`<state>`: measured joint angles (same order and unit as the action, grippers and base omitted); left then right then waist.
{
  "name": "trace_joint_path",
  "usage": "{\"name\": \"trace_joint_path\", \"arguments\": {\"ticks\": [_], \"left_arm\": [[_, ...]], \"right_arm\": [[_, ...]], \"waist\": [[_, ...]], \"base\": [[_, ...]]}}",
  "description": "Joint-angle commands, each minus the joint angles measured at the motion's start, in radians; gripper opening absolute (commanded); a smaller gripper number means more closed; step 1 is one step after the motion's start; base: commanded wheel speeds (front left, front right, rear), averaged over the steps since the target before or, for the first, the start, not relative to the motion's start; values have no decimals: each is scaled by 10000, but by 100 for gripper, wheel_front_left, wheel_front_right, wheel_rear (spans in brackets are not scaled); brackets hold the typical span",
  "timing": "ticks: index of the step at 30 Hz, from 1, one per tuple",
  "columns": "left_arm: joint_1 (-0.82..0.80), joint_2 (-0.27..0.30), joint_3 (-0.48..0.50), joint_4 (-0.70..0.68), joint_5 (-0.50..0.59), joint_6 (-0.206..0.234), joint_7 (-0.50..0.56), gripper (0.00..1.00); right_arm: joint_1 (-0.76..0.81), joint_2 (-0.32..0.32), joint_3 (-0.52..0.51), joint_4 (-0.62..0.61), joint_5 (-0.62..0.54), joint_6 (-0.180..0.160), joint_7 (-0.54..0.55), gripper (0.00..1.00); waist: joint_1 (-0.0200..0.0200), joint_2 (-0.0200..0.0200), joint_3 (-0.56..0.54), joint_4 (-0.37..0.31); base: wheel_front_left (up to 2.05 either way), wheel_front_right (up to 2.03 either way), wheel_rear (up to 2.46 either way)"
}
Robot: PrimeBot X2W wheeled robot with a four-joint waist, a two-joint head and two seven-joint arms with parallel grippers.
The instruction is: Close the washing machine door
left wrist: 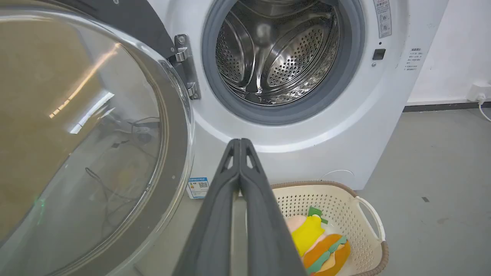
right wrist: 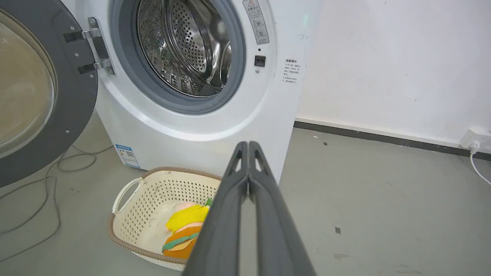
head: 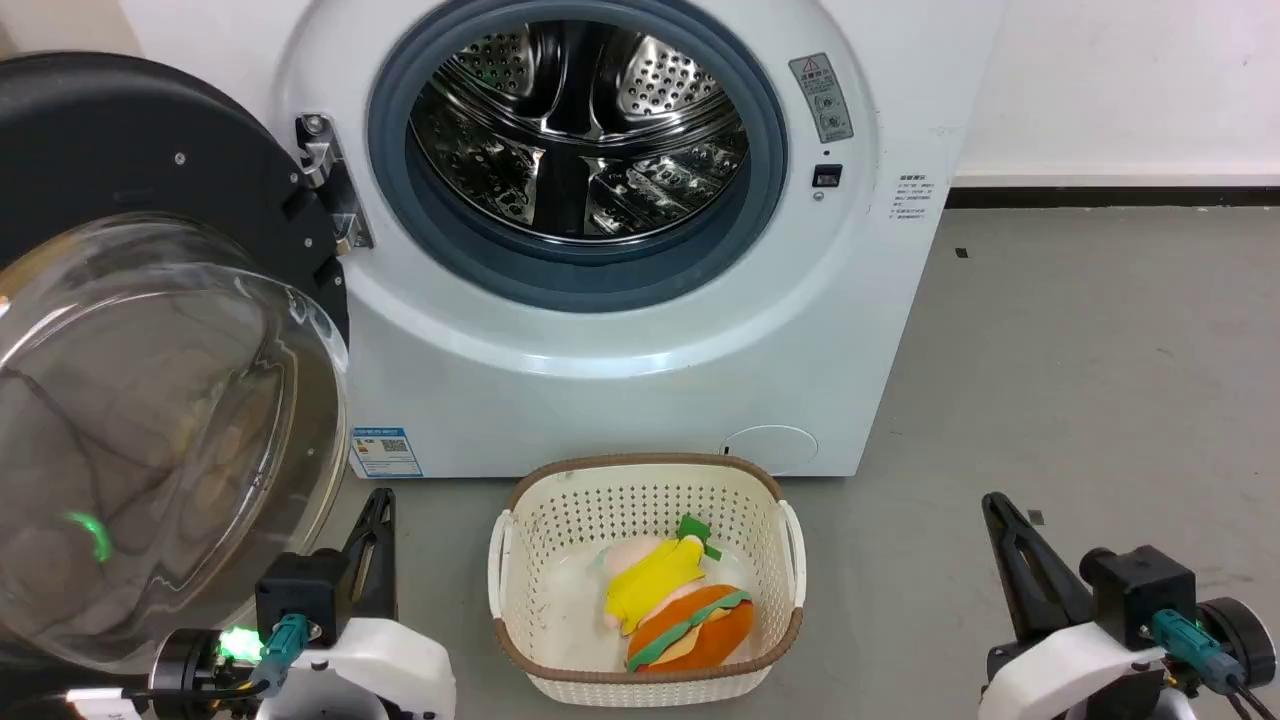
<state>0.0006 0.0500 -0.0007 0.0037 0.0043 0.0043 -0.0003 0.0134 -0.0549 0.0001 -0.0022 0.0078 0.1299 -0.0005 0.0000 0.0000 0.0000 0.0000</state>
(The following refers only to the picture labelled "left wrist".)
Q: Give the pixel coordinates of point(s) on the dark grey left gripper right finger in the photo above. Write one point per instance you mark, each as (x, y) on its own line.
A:
(264, 230)

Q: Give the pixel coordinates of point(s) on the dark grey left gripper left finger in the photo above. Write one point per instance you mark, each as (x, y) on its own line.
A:
(215, 226)

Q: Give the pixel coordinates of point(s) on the white front-load washing machine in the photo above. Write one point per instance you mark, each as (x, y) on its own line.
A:
(333, 126)

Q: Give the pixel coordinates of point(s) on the round glass washing machine door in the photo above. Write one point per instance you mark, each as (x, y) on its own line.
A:
(88, 145)

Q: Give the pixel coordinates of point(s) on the plush hamburger toy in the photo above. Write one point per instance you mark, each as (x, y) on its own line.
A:
(320, 245)

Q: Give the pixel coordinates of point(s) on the cream perforated laundry basket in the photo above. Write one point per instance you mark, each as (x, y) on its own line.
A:
(345, 214)

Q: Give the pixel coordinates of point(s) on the white wall power socket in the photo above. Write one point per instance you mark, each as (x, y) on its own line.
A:
(478, 92)

